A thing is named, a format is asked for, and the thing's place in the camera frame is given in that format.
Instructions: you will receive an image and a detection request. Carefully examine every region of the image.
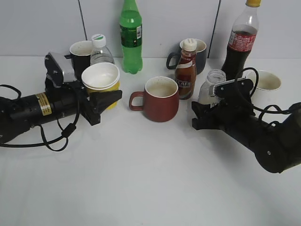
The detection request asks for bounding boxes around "clear water bottle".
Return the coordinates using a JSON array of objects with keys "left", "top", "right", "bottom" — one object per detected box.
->
[{"left": 90, "top": 34, "right": 115, "bottom": 65}]

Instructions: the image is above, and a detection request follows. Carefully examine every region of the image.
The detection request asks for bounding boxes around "dark grey ceramic mug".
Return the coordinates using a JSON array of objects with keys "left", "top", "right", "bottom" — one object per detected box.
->
[{"left": 166, "top": 39, "right": 207, "bottom": 75}]

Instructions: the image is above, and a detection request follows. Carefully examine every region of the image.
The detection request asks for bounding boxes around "clear milk bottle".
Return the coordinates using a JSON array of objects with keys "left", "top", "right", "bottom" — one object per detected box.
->
[{"left": 198, "top": 69, "right": 226, "bottom": 108}]

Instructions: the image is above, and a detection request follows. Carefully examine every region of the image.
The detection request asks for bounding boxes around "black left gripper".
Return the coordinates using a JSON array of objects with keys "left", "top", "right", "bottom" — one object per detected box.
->
[{"left": 44, "top": 78, "right": 123, "bottom": 126}]

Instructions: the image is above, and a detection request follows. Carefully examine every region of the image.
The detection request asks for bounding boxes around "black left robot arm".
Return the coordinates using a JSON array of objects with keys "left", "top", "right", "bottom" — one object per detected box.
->
[{"left": 0, "top": 80, "right": 122, "bottom": 146}]

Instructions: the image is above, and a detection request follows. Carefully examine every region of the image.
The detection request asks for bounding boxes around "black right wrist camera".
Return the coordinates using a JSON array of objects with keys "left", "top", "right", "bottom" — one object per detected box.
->
[{"left": 208, "top": 78, "right": 254, "bottom": 103}]

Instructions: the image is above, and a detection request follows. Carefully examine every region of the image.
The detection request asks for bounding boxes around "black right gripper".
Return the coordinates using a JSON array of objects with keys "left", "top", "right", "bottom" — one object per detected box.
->
[{"left": 191, "top": 99, "right": 256, "bottom": 132}]

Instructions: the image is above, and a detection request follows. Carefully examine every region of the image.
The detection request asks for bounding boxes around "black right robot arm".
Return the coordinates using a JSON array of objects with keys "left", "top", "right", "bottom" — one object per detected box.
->
[{"left": 191, "top": 102, "right": 301, "bottom": 173}]

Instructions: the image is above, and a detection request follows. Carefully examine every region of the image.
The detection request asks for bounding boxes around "white ceramic mug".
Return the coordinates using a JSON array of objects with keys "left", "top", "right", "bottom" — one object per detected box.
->
[{"left": 254, "top": 70, "right": 282, "bottom": 94}]

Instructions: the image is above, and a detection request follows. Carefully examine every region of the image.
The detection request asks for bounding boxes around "red ceramic mug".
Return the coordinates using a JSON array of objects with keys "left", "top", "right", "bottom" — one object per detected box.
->
[{"left": 128, "top": 76, "right": 179, "bottom": 122}]

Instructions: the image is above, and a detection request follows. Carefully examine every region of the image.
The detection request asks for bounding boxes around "black ceramic mug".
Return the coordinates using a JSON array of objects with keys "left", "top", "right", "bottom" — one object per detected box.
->
[{"left": 64, "top": 40, "right": 92, "bottom": 80}]

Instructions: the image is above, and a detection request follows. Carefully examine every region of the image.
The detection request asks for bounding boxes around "brown coffee drink bottle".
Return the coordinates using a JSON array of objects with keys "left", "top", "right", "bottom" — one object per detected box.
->
[{"left": 175, "top": 38, "right": 197, "bottom": 100}]

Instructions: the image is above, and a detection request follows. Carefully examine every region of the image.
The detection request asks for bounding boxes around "green soda bottle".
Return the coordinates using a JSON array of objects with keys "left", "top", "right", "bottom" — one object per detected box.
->
[{"left": 119, "top": 0, "right": 143, "bottom": 74}]

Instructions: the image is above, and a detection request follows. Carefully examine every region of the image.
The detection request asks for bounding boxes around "cola bottle yellow cap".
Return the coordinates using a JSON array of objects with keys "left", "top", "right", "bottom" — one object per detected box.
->
[{"left": 222, "top": 0, "right": 261, "bottom": 80}]

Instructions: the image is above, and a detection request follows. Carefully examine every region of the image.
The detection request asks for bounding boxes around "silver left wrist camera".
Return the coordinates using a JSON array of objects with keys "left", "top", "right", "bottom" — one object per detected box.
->
[{"left": 44, "top": 52, "right": 77, "bottom": 88}]

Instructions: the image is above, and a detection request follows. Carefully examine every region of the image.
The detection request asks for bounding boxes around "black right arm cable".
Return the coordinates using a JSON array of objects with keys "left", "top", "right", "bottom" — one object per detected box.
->
[{"left": 234, "top": 67, "right": 297, "bottom": 123}]

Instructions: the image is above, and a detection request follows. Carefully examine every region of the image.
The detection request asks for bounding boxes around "yellow paper cup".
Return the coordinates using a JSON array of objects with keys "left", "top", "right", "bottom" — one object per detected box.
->
[{"left": 81, "top": 62, "right": 120, "bottom": 95}]

